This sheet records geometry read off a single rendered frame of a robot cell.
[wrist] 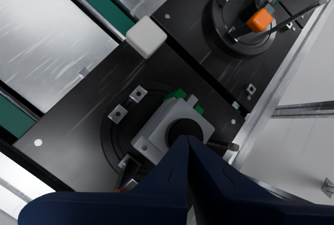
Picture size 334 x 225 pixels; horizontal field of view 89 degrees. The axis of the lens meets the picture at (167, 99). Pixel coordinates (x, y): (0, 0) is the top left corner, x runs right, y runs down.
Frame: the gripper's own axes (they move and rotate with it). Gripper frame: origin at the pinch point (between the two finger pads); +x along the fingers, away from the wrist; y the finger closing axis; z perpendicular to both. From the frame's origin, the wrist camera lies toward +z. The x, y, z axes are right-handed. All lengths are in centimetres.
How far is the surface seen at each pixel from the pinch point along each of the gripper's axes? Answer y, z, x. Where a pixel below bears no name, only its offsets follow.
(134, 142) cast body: 4.2, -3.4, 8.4
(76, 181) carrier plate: 12.3, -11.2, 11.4
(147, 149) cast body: 2.9, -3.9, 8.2
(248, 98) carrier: -13.0, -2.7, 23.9
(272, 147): -26.5, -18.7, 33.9
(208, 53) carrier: -5.2, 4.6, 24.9
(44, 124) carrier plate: 16.4, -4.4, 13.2
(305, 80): -40, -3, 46
